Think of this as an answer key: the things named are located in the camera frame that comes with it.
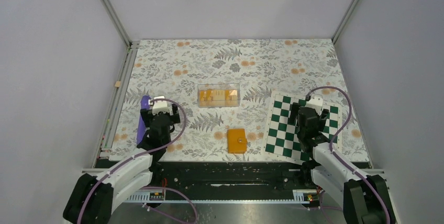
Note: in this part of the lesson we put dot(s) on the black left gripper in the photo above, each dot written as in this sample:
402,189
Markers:
147,115

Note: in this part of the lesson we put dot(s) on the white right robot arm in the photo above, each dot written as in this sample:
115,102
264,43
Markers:
364,197

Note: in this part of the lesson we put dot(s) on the green white chessboard mat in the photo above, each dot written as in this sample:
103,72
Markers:
280,142

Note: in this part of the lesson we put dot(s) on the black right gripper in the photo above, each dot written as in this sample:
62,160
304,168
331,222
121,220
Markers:
322,118

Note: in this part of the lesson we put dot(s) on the clear box of orange blocks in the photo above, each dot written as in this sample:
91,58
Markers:
218,95

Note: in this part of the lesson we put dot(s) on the orange leather card holder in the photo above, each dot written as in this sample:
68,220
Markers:
236,141

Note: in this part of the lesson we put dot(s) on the floral patterned table mat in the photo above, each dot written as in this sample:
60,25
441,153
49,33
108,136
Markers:
174,69

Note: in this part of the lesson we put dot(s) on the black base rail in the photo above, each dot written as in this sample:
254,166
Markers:
228,181

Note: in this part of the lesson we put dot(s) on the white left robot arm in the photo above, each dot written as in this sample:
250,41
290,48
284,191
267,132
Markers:
95,197

